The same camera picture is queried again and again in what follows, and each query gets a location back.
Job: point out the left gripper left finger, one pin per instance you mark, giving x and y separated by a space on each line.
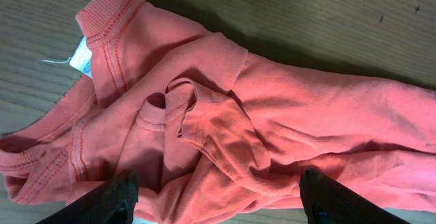
112 202

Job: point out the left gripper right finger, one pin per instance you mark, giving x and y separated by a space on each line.
326 201

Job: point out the orange soccer t-shirt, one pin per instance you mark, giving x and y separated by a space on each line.
212 130

